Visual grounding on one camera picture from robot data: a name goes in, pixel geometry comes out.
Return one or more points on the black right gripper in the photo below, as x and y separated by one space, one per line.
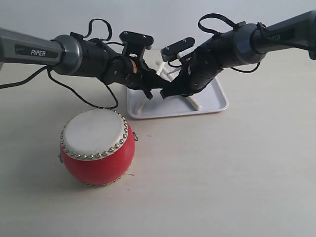
194 77

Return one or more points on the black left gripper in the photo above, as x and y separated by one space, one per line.
129 72

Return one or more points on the white drumstick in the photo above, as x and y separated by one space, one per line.
168 73
144 99

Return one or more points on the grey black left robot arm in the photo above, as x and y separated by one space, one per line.
72 55

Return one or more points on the red small drum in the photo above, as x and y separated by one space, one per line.
97 146

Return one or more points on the white rectangular tray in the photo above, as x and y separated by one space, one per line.
212 100

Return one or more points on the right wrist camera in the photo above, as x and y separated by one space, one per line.
169 53

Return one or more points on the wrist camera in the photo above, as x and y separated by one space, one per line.
135 43
169 53

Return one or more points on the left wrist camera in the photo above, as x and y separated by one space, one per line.
135 43

